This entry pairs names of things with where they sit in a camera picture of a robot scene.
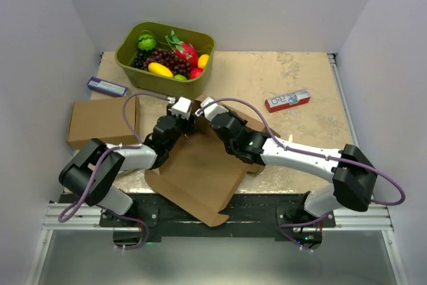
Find green toy lime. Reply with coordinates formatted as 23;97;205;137
174;74;187;81

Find orange toy fruit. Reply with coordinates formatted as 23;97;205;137
197;54;209;69

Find black toy grapes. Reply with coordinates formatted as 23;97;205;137
131;51;151;70

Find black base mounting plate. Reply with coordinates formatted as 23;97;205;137
58;192;336;243

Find pink toy dragon fruit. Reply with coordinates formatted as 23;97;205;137
165;31;199;67

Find red toy apple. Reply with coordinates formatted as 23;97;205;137
189;67;203;79

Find green toy melon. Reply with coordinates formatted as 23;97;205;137
137;33;157;51

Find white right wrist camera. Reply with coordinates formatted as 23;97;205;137
195;97;228;121

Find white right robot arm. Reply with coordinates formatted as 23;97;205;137
203;103;376;227

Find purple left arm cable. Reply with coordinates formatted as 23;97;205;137
58;90;169;223

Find purple rectangular box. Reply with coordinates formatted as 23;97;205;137
87;77;129;97

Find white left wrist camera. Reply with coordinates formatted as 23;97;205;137
167;97;193;119

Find dark purple toy grapes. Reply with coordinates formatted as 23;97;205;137
146;49;193;79

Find red white snack packet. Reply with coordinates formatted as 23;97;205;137
265;89;311;113

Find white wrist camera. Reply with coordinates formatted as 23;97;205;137
195;97;228;121
167;97;193;119

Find aluminium frame rail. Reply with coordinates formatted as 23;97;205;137
334;204;393;231

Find olive green plastic bin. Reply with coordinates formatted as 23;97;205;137
115;21;216;99

